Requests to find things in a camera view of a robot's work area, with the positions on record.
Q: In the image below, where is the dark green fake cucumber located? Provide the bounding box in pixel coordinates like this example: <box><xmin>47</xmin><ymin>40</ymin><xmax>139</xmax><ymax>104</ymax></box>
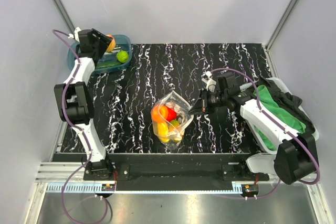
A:
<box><xmin>97</xmin><ymin>61</ymin><xmax>121</xmax><ymax>69</ymax></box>

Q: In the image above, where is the red fake apple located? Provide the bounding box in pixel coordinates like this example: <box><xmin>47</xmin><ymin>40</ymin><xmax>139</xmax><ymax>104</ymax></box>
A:
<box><xmin>166</xmin><ymin>108</ymin><xmax>177</xmax><ymax>122</ymax></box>

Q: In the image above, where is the yellow fake fruit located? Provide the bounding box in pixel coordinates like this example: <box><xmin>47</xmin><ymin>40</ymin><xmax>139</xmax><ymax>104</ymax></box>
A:
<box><xmin>106</xmin><ymin>34</ymin><xmax>116</xmax><ymax>52</ymax></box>

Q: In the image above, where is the yellow fake banana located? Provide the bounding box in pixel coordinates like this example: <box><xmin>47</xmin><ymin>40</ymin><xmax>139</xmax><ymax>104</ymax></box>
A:
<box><xmin>156</xmin><ymin>122</ymin><xmax>169</xmax><ymax>138</ymax></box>

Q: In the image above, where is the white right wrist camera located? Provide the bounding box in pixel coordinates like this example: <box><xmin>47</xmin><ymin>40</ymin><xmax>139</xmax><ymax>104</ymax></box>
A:
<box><xmin>202</xmin><ymin>71</ymin><xmax>216</xmax><ymax>92</ymax></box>

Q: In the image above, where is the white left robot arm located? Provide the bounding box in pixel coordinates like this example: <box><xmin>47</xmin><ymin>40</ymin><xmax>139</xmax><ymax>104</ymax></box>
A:
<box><xmin>54</xmin><ymin>27</ymin><xmax>114</xmax><ymax>180</ymax></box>

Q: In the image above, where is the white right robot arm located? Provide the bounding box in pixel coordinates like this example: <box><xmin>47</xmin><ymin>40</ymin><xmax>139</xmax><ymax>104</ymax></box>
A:
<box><xmin>189</xmin><ymin>68</ymin><xmax>321</xmax><ymax>185</ymax></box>

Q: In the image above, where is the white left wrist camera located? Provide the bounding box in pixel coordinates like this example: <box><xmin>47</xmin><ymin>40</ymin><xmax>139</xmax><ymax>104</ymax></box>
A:
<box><xmin>68</xmin><ymin>27</ymin><xmax>82</xmax><ymax>42</ymax></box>

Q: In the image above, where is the blue transparent plastic container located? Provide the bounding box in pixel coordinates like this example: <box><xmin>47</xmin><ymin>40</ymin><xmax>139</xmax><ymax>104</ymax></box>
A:
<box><xmin>68</xmin><ymin>34</ymin><xmax>132</xmax><ymax>76</ymax></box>

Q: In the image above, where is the green fake lime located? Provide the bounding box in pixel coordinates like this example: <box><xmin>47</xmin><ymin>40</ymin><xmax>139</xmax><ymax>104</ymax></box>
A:
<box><xmin>116</xmin><ymin>50</ymin><xmax>129</xmax><ymax>63</ymax></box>

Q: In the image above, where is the black cloth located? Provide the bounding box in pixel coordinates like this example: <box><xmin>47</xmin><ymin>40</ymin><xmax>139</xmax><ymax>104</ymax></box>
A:
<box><xmin>258</xmin><ymin>76</ymin><xmax>316</xmax><ymax>135</ymax></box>

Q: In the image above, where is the white laundry basket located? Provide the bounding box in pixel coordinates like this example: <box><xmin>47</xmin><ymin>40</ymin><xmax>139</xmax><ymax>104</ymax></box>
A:
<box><xmin>236</xmin><ymin>77</ymin><xmax>320</xmax><ymax>156</ymax></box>

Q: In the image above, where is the clear polka dot zip bag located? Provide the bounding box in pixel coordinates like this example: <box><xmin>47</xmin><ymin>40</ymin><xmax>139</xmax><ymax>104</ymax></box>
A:
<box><xmin>151</xmin><ymin>91</ymin><xmax>194</xmax><ymax>150</ymax></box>

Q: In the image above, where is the yellow green fake mango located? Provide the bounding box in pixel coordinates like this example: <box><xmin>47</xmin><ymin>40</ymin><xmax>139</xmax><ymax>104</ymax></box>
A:
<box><xmin>170</xmin><ymin>120</ymin><xmax>180</xmax><ymax>127</ymax></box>

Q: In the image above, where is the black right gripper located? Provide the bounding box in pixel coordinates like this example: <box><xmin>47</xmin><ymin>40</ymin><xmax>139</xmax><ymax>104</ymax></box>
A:
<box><xmin>188</xmin><ymin>88</ymin><xmax>228</xmax><ymax>115</ymax></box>

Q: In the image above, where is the orange fake fruit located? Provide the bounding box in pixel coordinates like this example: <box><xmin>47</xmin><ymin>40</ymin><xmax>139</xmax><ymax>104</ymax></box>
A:
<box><xmin>151</xmin><ymin>105</ymin><xmax>169</xmax><ymax>122</ymax></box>

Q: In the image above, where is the green cloth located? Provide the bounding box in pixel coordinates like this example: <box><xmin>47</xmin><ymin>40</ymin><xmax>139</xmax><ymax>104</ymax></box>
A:
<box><xmin>253</xmin><ymin>84</ymin><xmax>307</xmax><ymax>151</ymax></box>

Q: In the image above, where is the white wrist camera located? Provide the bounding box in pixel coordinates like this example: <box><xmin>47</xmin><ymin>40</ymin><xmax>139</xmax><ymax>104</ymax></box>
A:
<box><xmin>202</xmin><ymin>71</ymin><xmax>216</xmax><ymax>92</ymax></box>
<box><xmin>68</xmin><ymin>27</ymin><xmax>82</xmax><ymax>42</ymax></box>

